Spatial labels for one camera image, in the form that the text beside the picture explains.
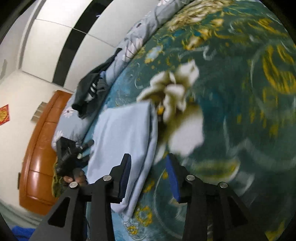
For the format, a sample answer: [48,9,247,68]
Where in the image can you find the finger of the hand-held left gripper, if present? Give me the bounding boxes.
[79,139,95,151]

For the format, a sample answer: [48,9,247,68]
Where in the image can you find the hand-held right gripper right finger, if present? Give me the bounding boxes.
[166,153,269,241]

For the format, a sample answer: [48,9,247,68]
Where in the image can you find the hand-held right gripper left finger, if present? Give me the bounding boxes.
[30,153,132,241]

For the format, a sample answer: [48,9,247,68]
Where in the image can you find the light blue long-sleeve shirt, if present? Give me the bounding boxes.
[87,101,160,217]

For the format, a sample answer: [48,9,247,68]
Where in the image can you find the person's left hand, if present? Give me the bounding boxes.
[63,169,88,186]

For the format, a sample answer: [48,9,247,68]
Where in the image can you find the carved wooden headboard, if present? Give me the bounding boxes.
[18,90,74,217]

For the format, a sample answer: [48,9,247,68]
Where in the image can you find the dark grey fleece garment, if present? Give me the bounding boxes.
[72,47,123,120]

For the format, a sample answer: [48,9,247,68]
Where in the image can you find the teal floral bed sheet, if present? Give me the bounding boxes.
[52,0,296,241]

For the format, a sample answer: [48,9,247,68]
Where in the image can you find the blue cloth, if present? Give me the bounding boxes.
[11,225,38,241]

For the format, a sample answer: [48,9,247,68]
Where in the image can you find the white wardrobe with black band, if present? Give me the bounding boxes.
[18,0,162,93]

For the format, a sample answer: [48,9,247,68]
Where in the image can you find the light blue floral duvet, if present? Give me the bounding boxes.
[51,0,192,151]

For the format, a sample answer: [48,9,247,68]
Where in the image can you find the red paper wall decoration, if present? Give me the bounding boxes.
[0,104,11,127]

